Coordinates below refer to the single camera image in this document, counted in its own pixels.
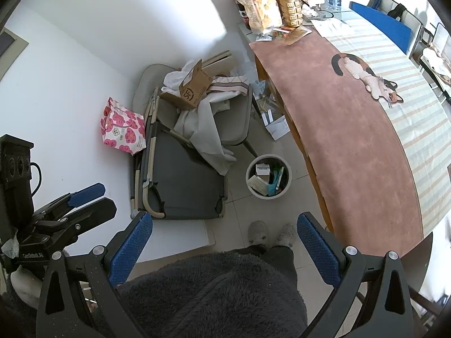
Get pink flower bag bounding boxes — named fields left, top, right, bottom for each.
left=100, top=97, right=147, bottom=156

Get dark grey fluffy robe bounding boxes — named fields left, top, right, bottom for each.
left=116, top=252, right=309, bottom=338

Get grey folding bed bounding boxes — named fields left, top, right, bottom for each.
left=130, top=88, right=228, bottom=221

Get striped tablecloth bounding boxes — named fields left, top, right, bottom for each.
left=319, top=17, right=451, bottom=233

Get printed cardboard box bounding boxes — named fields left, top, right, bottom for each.
left=179, top=59, right=214, bottom=110

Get clear plastic wrap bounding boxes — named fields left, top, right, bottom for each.
left=2, top=230, right=18, bottom=257

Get beige flat board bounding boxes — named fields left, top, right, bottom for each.
left=202, top=51, right=234, bottom=71

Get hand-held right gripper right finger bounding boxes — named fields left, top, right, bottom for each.
left=297, top=212, right=414, bottom=338

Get grey fluffy slipper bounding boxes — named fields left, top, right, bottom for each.
left=273, top=223, right=297, bottom=249
left=247, top=221, right=270, bottom=247

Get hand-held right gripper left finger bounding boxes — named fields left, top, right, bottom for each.
left=35, top=211, right=154, bottom=338

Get clear bag of yellow snacks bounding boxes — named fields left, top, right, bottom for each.
left=235, top=0, right=282, bottom=30

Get person's left leg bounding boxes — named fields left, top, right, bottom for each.
left=229, top=246, right=267, bottom=255

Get brown table mat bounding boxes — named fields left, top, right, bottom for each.
left=249, top=30, right=425, bottom=257

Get golden bottle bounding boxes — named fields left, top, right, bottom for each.
left=278, top=0, right=304, bottom=27

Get black cable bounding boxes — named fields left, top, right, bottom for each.
left=30, top=162, right=42, bottom=198

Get wooden table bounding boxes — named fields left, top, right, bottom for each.
left=249, top=7, right=451, bottom=257

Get grey chair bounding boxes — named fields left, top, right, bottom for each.
left=366, top=0, right=423, bottom=39
left=417, top=23, right=451, bottom=103

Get pale box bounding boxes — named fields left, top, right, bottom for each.
left=247, top=175, right=270, bottom=195

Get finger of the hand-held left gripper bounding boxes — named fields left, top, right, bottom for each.
left=53, top=198, right=118, bottom=239
left=33, top=182, right=106, bottom=221

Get teal packet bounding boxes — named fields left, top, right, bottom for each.
left=268, top=167, right=285, bottom=196

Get white round trash bin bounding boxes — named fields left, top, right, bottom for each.
left=246, top=154, right=292, bottom=201

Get blue chair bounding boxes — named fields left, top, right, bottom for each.
left=349, top=1, right=413, bottom=53

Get beige chair with dark legs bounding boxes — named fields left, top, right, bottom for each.
left=134, top=63, right=259, bottom=159

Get white papers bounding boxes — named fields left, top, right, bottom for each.
left=312, top=19, right=355, bottom=37

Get black bag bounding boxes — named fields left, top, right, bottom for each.
left=388, top=3, right=409, bottom=20

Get white cloth with brown stripes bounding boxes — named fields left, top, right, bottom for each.
left=208, top=75, right=251, bottom=95

